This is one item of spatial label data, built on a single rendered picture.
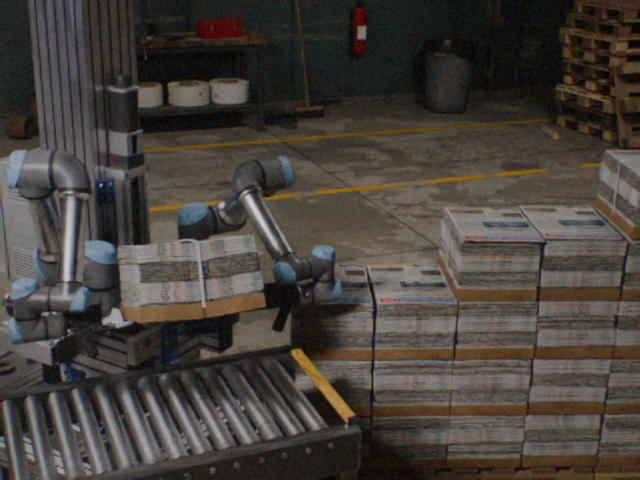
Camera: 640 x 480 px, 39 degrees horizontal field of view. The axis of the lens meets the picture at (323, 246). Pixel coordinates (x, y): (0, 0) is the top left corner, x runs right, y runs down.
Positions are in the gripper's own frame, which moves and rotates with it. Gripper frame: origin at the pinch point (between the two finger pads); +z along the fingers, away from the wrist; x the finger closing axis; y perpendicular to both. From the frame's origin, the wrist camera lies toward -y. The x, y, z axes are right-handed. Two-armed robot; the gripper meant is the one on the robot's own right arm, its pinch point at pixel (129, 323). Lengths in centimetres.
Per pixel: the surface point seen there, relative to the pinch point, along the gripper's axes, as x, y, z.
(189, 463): -57, -34, 2
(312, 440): -57, -34, 35
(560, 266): -18, 0, 146
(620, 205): -19, 19, 174
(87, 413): -26.2, -21.3, -18.1
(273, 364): -16.8, -17.6, 39.3
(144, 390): -18.1, -18.8, -0.7
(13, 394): -10.1, -14.9, -36.3
